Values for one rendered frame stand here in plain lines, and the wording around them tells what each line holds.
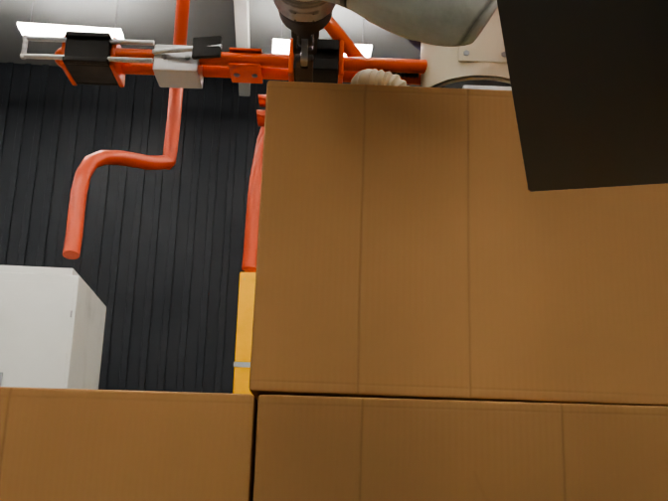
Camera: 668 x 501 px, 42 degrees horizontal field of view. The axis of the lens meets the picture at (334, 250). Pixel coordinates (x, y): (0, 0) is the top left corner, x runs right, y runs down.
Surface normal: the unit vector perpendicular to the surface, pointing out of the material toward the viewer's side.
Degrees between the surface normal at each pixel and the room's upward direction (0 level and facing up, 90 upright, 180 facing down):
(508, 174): 90
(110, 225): 90
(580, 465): 90
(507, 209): 90
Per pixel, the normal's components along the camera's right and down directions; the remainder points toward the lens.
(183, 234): 0.08, -0.26
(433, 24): -0.23, 0.71
